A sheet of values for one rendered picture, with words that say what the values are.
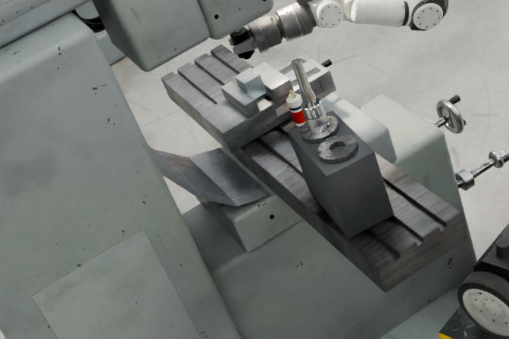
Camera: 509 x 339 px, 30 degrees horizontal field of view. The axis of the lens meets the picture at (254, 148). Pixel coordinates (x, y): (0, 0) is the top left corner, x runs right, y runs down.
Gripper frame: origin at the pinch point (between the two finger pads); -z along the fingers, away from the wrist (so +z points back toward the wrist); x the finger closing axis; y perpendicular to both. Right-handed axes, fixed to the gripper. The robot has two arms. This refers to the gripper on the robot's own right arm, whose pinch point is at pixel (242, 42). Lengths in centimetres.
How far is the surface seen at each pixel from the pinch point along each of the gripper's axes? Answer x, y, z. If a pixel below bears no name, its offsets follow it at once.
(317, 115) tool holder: 41.7, 2.5, 7.8
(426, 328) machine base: 19, 103, 21
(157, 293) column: 36, 37, -43
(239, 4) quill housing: 9.8, -14.8, 2.1
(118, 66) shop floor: -272, 123, -55
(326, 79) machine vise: -3.8, 21.9, 18.3
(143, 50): 18.6, -17.1, -23.1
